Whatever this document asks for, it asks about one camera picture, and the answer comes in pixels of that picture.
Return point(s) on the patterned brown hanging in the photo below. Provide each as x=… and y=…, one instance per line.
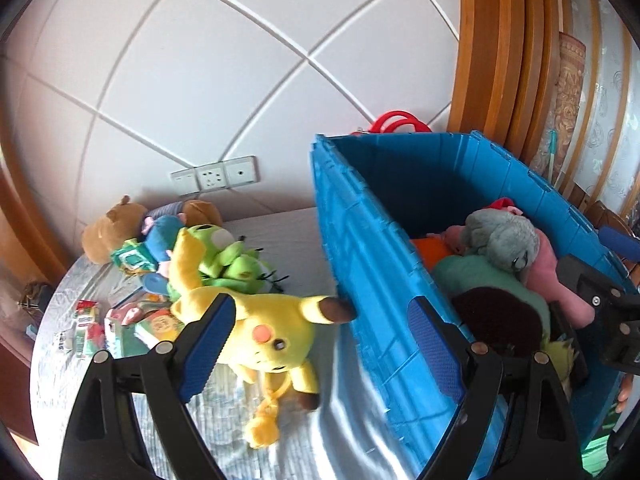
x=567, y=95

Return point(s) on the orange plush toy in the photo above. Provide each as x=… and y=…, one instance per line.
x=430, y=252

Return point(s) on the red and green box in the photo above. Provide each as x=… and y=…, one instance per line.
x=86, y=325

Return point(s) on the green frog plush toy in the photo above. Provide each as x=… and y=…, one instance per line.
x=240, y=265

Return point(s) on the white wall socket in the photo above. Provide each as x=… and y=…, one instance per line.
x=212, y=176
x=242, y=170

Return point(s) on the small white packet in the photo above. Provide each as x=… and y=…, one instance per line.
x=65, y=342

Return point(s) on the yellow and green box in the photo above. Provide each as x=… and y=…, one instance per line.
x=160, y=329

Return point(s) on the brown bear plush toy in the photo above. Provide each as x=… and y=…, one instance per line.
x=107, y=235

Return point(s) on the small yellow plush toy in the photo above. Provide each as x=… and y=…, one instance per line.
x=559, y=357

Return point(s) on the dark small object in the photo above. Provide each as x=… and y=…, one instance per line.
x=34, y=297

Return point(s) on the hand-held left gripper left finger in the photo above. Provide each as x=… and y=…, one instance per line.
x=207, y=345

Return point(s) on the wooden door frame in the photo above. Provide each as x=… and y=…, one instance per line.
x=495, y=50

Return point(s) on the white wall switch panel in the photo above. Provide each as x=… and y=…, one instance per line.
x=182, y=180

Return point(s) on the pink box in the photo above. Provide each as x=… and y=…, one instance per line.
x=122, y=320

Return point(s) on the person's right hand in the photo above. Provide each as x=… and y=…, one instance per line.
x=626, y=392

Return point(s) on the red plush toy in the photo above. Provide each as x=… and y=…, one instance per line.
x=502, y=205

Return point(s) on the blue and pink plush toy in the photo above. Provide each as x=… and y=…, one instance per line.
x=159, y=241

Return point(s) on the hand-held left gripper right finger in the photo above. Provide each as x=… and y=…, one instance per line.
x=432, y=347

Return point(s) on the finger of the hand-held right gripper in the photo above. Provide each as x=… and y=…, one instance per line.
x=620, y=243
x=607, y=310

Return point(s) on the dark brown plush toy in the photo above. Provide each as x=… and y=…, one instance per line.
x=495, y=317

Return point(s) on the blue plastic crate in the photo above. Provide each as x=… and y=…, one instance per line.
x=380, y=270

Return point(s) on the teal stick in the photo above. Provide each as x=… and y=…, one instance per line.
x=552, y=155

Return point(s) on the grey plush toy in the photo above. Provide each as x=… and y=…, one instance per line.
x=505, y=240

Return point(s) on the green snack packet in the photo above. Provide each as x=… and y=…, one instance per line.
x=131, y=258

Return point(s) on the curved wooden furniture edge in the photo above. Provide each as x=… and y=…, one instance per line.
x=30, y=210

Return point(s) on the pale green plush toy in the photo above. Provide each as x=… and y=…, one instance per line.
x=480, y=275

